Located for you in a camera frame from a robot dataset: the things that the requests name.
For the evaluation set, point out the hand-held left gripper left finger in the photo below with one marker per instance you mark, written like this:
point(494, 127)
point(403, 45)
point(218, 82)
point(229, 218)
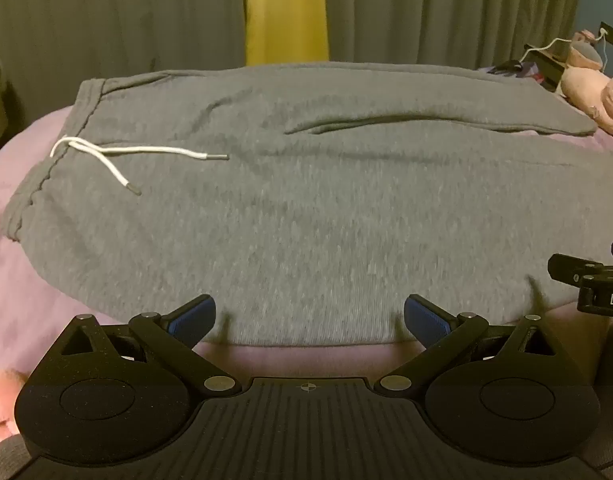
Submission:
point(192, 318)

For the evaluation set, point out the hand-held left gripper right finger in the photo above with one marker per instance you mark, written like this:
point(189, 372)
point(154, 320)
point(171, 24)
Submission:
point(427, 319)

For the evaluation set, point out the pink plush toy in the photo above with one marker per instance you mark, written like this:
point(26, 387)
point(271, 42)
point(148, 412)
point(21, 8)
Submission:
point(593, 95)

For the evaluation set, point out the pink bed sheet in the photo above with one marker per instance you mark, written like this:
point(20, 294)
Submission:
point(16, 270)

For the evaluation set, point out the black box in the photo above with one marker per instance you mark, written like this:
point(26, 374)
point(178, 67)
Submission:
point(547, 69)

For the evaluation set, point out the pink rounded object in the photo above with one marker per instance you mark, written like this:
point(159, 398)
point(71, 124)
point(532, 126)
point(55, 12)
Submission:
point(4, 400)

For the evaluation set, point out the dark small items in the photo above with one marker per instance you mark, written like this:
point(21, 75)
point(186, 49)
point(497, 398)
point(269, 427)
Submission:
point(506, 67)

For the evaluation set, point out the grey curtain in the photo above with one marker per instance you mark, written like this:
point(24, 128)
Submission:
point(111, 15)
point(436, 10)

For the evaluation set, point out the yellow curtain strip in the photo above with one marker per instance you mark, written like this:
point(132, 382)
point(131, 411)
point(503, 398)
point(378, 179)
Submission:
point(286, 10)

